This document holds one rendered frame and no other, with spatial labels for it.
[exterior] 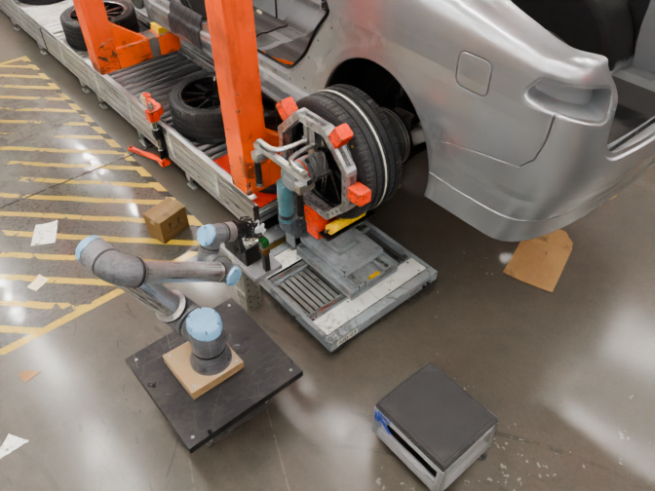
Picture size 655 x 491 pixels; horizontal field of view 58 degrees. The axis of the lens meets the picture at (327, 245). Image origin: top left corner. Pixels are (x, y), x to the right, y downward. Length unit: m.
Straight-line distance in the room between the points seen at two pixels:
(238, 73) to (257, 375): 1.43
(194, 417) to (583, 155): 1.93
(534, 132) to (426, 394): 1.18
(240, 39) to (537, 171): 1.46
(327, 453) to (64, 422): 1.30
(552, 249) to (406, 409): 1.73
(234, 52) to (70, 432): 1.97
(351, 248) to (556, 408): 1.36
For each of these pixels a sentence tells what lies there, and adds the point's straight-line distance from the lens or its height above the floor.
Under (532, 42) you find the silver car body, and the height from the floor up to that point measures 1.65.
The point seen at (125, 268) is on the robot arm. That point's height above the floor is 1.11.
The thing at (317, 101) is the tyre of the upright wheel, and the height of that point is 1.16.
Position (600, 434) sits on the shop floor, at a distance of 3.20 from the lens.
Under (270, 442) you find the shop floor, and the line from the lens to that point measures 2.94.
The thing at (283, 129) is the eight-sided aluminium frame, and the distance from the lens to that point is 3.04.
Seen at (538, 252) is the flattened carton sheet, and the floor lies 0.01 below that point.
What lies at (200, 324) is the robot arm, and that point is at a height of 0.61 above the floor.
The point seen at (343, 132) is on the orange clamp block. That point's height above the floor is 1.14.
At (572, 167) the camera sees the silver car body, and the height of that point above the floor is 1.21.
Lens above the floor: 2.57
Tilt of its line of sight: 43 degrees down
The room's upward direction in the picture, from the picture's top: 1 degrees counter-clockwise
